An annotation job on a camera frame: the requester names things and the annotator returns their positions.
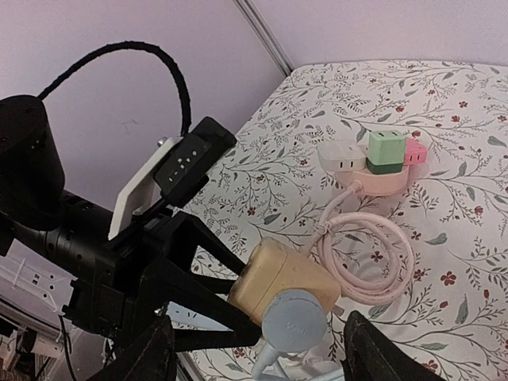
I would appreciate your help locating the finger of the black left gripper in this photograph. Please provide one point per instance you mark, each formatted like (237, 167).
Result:
(191, 232)
(162, 282)

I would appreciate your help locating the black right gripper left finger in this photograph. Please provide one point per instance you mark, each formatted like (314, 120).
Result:
(150, 357)

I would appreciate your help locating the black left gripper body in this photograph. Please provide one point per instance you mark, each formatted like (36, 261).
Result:
(121, 283)

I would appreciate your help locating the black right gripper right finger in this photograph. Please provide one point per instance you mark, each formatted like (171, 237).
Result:
(371, 356)

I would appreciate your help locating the grey-blue round plug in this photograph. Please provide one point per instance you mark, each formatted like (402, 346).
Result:
(293, 322)

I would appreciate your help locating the beige cube socket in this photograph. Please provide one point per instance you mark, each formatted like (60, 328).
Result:
(274, 267)

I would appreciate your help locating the floral table mat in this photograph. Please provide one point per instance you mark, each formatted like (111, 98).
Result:
(453, 317)

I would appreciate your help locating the white flat adapter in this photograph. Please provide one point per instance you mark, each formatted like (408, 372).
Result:
(341, 156)

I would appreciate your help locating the green cube adapter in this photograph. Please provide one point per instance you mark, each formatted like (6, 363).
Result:
(386, 152)

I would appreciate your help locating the pink heart adapter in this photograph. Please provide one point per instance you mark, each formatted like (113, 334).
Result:
(415, 153)

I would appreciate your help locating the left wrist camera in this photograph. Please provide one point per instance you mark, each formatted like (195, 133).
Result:
(178, 167)

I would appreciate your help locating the left aluminium frame post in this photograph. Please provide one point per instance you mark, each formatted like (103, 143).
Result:
(267, 38)

